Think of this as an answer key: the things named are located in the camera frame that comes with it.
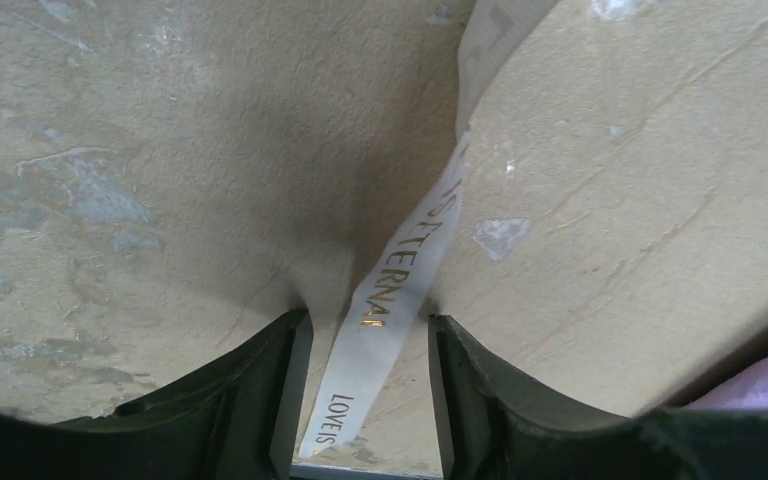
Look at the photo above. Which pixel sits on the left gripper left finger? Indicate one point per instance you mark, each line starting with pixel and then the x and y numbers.
pixel 233 418

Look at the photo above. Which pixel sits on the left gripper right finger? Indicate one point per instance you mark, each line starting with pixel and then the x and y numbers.
pixel 494 421

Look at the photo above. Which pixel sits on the beige ribbon strip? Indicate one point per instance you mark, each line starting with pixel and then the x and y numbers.
pixel 387 302

